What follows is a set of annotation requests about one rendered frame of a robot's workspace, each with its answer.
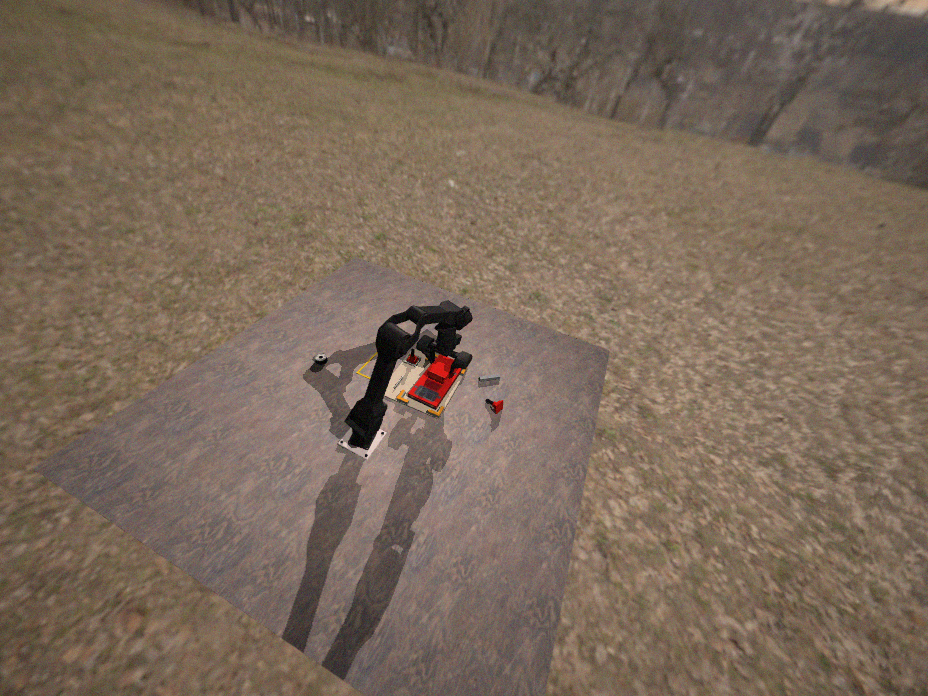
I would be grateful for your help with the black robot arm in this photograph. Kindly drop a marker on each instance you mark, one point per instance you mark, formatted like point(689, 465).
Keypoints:
point(392, 343)

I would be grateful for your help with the red car hood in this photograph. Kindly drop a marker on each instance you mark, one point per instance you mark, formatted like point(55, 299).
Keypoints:
point(440, 368)

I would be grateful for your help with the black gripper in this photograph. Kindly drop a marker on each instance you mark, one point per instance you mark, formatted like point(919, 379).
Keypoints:
point(461, 359)

